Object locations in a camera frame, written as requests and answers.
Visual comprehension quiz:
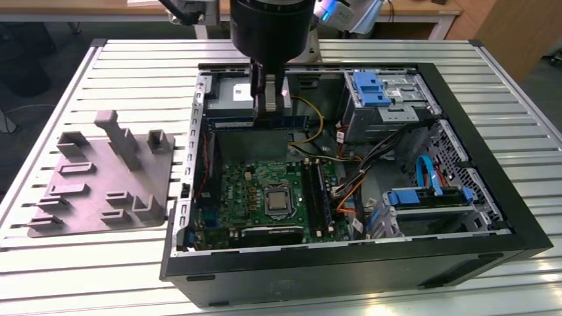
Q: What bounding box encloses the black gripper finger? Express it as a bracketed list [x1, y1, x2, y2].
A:
[248, 61, 271, 130]
[264, 73, 287, 130]

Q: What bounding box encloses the grey power supply unit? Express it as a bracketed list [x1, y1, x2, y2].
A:
[206, 78, 294, 162]

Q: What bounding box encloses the CPU socket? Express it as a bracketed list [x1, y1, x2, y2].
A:
[260, 182, 296, 221]

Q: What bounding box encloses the silver drive cage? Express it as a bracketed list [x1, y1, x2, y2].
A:
[342, 70, 443, 144]

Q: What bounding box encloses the green motherboard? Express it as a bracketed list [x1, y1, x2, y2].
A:
[188, 157, 352, 248]

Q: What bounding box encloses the silver CPU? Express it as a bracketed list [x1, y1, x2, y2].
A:
[266, 192, 291, 212]

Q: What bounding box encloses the black graphics card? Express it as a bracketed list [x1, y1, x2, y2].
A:
[239, 224, 304, 246]

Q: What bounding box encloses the hard disk in blue carrier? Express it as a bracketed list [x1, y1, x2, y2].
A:
[386, 186, 474, 209]

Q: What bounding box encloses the black office chair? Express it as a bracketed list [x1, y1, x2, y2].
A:
[0, 21, 84, 98]

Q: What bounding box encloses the black PC case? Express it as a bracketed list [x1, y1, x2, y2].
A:
[157, 61, 554, 309]

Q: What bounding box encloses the grey parts rack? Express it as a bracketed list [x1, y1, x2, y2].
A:
[27, 110, 176, 238]

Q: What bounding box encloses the wooden cabinet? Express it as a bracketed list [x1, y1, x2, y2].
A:
[447, 0, 562, 83]

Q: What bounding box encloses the yellow wire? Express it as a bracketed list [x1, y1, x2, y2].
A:
[291, 96, 326, 145]

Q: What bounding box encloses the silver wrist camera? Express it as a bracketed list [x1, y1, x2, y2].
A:
[314, 0, 356, 24]

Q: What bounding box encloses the blue drive bracket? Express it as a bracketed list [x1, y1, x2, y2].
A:
[352, 72, 391, 107]

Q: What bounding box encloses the black camera cable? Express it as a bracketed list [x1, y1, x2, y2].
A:
[156, 0, 207, 26]

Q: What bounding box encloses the black wire bundle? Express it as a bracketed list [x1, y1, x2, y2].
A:
[358, 126, 424, 177]

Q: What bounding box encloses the orange wire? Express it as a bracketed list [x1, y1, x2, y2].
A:
[336, 197, 358, 217]

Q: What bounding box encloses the blue SATA wire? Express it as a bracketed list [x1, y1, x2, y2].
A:
[414, 153, 446, 195]

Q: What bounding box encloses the silver disk bay frame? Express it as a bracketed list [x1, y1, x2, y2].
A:
[380, 187, 502, 238]

